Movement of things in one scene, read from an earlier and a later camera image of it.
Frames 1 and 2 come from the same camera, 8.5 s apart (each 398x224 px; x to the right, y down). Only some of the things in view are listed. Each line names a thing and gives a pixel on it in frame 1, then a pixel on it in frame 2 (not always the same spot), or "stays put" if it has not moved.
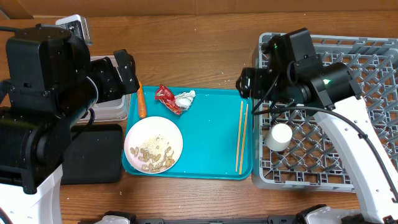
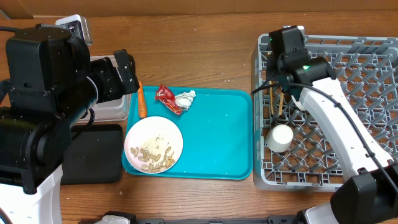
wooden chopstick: (239, 137) → (272, 101)
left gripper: (115, 88) stays put
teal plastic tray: (217, 133) stays put
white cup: (278, 137) stays put
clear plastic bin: (112, 110) stays put
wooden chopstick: (244, 139) → (281, 103)
